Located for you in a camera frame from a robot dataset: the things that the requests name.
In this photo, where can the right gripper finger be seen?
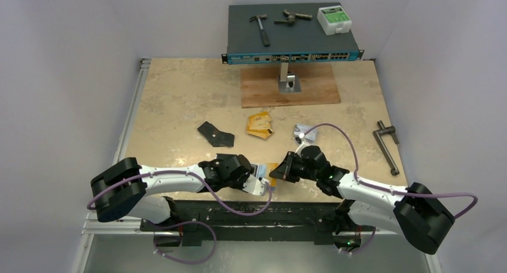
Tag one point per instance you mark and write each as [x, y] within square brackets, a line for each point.
[286, 164]
[284, 176]

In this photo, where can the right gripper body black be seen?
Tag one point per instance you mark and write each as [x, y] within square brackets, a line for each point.
[288, 166]

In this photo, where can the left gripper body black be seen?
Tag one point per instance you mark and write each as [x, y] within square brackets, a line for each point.
[239, 182]

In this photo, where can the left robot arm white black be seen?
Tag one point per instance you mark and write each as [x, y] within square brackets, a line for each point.
[130, 189]

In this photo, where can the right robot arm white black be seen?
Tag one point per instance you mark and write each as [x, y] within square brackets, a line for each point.
[408, 211]

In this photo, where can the wooden board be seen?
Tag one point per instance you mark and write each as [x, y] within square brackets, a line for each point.
[259, 86]

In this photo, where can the hammer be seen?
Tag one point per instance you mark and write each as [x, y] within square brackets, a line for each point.
[264, 37]

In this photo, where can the white green box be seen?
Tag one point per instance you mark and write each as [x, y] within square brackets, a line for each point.
[334, 20]

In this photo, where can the metal clamp tool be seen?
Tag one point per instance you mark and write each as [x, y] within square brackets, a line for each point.
[292, 17]

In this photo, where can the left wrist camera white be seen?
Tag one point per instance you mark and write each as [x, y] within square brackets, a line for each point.
[257, 186]

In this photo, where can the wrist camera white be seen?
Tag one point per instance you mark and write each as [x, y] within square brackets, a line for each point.
[257, 186]
[302, 142]

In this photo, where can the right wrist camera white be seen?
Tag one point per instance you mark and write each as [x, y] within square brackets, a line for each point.
[302, 142]

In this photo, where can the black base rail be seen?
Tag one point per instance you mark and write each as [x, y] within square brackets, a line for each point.
[318, 223]

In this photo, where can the metal stand post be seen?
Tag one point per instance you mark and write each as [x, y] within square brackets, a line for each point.
[288, 82]

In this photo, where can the blue network switch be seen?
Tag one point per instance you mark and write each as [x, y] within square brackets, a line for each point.
[305, 41]

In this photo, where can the aluminium frame rail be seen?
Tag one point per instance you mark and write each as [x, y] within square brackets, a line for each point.
[172, 97]

